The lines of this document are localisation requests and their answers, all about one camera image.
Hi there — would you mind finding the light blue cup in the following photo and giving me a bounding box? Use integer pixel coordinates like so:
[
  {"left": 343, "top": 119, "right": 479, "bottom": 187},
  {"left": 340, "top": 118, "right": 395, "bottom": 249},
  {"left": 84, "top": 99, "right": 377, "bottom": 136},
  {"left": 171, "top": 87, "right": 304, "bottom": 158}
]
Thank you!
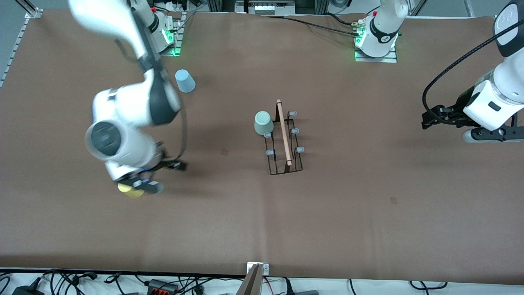
[{"left": 175, "top": 69, "right": 196, "bottom": 93}]

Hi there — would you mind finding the black orange connector box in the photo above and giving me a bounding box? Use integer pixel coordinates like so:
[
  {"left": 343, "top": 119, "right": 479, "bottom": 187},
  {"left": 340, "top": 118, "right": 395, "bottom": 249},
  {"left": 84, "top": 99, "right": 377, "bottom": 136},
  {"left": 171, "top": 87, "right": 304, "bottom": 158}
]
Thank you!
[{"left": 147, "top": 279, "right": 179, "bottom": 294}]

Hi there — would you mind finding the brown paper table cover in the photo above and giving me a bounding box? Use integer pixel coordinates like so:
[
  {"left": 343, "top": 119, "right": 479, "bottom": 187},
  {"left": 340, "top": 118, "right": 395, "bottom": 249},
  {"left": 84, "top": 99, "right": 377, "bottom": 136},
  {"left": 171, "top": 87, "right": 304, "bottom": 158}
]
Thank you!
[{"left": 0, "top": 9, "right": 524, "bottom": 284}]

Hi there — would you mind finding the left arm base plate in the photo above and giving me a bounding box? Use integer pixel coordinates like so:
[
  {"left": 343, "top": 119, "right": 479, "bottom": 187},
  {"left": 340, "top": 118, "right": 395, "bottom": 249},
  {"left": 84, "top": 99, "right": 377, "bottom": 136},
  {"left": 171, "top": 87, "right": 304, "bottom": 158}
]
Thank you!
[{"left": 355, "top": 41, "right": 398, "bottom": 64}]

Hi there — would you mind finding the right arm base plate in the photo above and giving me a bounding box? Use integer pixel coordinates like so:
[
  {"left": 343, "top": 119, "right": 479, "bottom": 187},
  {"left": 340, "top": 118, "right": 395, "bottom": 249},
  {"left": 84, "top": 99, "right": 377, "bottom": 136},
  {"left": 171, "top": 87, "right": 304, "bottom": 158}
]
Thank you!
[{"left": 158, "top": 11, "right": 187, "bottom": 57}]

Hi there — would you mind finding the black cable with ferrite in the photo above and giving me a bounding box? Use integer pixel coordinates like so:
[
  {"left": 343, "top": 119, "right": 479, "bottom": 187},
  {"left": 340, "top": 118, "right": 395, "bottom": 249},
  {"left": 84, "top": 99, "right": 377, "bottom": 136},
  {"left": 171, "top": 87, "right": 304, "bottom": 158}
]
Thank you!
[{"left": 70, "top": 270, "right": 99, "bottom": 284}]

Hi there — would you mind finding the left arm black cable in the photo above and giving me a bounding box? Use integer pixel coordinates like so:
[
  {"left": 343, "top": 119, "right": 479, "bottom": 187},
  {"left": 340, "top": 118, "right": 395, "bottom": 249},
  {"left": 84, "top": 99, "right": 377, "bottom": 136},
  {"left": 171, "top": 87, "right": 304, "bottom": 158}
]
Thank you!
[{"left": 422, "top": 29, "right": 524, "bottom": 121}]

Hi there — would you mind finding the yellow cup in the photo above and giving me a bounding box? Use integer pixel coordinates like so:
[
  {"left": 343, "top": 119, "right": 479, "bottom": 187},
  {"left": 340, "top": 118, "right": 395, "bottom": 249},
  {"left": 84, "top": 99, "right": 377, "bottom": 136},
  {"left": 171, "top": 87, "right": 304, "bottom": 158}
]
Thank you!
[{"left": 118, "top": 182, "right": 145, "bottom": 198}]

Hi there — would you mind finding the aluminium table edge rail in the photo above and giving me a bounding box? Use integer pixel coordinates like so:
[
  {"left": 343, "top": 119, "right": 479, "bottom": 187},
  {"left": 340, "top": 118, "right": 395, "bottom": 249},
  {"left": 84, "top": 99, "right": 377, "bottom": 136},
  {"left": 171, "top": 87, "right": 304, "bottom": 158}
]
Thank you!
[{"left": 0, "top": 16, "right": 30, "bottom": 87}]

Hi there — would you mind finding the aluminium frame profile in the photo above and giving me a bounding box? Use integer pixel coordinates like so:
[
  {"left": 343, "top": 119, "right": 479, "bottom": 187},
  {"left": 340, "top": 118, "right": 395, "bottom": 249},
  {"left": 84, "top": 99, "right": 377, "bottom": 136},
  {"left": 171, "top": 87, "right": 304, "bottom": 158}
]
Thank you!
[{"left": 16, "top": 0, "right": 43, "bottom": 19}]

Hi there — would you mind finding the black power adapter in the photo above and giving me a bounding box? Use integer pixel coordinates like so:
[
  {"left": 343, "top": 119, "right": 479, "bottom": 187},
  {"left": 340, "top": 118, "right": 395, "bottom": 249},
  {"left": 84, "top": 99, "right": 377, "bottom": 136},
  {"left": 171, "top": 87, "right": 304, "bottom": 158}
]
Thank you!
[{"left": 12, "top": 285, "right": 45, "bottom": 295}]

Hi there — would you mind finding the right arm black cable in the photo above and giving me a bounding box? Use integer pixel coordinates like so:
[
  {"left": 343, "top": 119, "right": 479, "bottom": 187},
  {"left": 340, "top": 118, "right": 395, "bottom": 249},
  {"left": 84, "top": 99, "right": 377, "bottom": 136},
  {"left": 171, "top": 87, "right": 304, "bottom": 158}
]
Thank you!
[{"left": 116, "top": 39, "right": 189, "bottom": 162}]

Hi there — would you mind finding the black curved cable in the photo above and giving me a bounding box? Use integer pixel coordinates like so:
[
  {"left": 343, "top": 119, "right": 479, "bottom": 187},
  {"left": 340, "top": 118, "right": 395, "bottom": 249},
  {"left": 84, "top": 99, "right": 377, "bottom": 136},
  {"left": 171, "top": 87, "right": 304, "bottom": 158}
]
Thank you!
[{"left": 409, "top": 281, "right": 449, "bottom": 290}]

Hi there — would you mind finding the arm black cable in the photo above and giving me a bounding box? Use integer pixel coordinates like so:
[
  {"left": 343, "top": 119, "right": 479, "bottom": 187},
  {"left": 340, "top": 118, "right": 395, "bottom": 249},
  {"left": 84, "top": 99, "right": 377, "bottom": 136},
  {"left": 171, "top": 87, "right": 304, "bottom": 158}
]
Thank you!
[
  {"left": 116, "top": 39, "right": 189, "bottom": 162},
  {"left": 422, "top": 29, "right": 524, "bottom": 121}
]

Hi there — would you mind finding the pale green cup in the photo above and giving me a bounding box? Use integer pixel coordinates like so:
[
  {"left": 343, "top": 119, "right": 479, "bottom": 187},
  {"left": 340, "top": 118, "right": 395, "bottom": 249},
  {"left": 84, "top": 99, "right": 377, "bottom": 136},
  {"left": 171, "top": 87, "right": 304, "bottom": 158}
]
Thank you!
[{"left": 254, "top": 111, "right": 274, "bottom": 136}]

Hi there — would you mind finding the long black table cable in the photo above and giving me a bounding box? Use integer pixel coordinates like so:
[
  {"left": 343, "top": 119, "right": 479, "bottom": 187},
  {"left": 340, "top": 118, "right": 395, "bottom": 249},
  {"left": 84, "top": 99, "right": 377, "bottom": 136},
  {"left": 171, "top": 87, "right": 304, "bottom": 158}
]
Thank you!
[{"left": 262, "top": 15, "right": 361, "bottom": 37}]

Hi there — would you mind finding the grey camera stand post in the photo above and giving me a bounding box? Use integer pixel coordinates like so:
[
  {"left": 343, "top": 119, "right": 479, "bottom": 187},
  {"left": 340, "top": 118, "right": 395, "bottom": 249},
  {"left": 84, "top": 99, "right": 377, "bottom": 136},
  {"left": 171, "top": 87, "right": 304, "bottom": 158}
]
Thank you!
[{"left": 235, "top": 263, "right": 262, "bottom": 295}]

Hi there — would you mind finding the metal frame connector device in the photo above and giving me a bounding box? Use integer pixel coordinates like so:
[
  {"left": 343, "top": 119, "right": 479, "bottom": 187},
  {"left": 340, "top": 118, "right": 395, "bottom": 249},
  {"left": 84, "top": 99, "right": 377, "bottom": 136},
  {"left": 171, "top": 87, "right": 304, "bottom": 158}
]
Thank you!
[{"left": 235, "top": 0, "right": 295, "bottom": 16}]

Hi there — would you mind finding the black wire cup holder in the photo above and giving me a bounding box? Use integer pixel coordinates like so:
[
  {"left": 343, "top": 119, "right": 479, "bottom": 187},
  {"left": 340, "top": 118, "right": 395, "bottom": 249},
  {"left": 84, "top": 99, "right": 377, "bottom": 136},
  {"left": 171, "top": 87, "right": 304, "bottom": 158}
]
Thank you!
[{"left": 264, "top": 99, "right": 305, "bottom": 176}]

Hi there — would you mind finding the short black table cable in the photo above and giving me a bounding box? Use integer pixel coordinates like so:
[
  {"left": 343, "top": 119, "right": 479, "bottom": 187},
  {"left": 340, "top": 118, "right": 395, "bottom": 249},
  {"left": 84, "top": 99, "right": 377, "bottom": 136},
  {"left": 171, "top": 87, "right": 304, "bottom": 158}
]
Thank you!
[{"left": 282, "top": 14, "right": 357, "bottom": 27}]

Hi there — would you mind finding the white power strip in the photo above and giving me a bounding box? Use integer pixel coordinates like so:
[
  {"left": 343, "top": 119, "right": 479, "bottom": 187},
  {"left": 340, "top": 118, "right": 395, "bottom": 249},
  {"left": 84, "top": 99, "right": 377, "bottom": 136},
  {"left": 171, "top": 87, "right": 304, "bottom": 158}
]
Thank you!
[{"left": 158, "top": 0, "right": 187, "bottom": 12}]

